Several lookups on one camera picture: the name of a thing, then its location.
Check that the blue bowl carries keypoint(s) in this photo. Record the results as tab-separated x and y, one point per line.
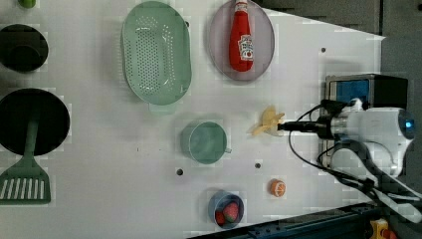
217	203

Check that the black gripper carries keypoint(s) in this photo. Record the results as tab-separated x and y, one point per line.
322	126

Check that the dark blue crate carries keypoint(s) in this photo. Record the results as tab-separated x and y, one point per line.
348	222

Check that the green metal mug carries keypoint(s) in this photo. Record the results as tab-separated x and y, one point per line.
204	141

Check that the red ketchup bottle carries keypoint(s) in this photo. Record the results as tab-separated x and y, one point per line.
241	48

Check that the red strawberry toy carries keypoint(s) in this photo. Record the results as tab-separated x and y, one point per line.
231	212
220	218

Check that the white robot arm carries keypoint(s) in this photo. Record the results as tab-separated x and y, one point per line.
377	184

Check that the orange slice toy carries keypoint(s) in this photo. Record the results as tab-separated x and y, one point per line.
277	188

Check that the black utensil holder cup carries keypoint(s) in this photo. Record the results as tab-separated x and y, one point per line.
23	49

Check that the green perforated colander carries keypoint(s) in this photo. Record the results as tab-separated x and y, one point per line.
155	47

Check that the plush peeled banana toy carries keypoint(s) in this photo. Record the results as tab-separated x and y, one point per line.
270	118

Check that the green slotted spatula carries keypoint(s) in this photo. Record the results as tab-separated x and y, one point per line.
26	182

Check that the blue black box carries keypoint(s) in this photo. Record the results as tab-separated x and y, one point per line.
365	91

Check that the grey oval plate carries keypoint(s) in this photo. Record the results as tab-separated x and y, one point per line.
263	38

